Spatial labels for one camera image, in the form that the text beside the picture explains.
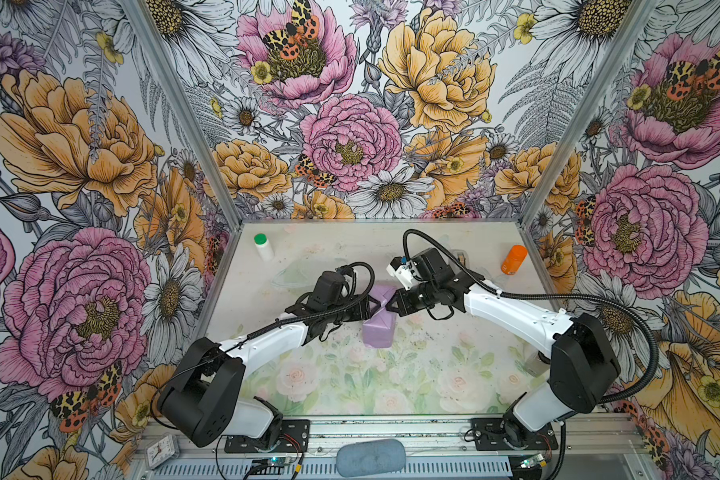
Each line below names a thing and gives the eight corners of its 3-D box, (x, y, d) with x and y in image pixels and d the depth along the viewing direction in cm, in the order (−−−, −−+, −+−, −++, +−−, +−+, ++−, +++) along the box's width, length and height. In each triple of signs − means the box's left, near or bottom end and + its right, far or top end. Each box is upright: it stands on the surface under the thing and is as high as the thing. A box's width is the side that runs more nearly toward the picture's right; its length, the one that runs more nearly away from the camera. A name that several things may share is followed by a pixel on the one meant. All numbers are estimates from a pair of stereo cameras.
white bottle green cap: (259, 260, 111) (252, 243, 104) (262, 250, 114) (255, 233, 107) (272, 260, 111) (266, 243, 104) (275, 250, 114) (269, 233, 107)
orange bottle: (503, 276, 108) (514, 258, 101) (498, 262, 113) (508, 244, 105) (519, 276, 109) (531, 258, 101) (514, 262, 113) (524, 244, 105)
